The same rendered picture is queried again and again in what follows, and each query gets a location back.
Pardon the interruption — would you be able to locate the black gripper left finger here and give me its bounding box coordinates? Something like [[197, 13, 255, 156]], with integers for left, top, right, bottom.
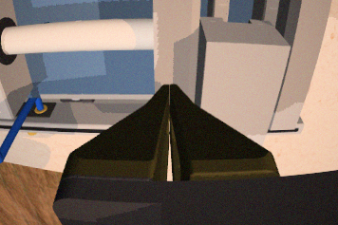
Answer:
[[61, 84, 170, 181]]

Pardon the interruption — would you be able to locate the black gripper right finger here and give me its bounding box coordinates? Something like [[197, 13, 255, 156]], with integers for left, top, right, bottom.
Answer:
[[170, 84, 280, 181]]

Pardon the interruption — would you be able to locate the grey metal block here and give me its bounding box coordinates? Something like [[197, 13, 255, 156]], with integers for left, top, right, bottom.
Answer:
[[195, 17, 291, 146]]

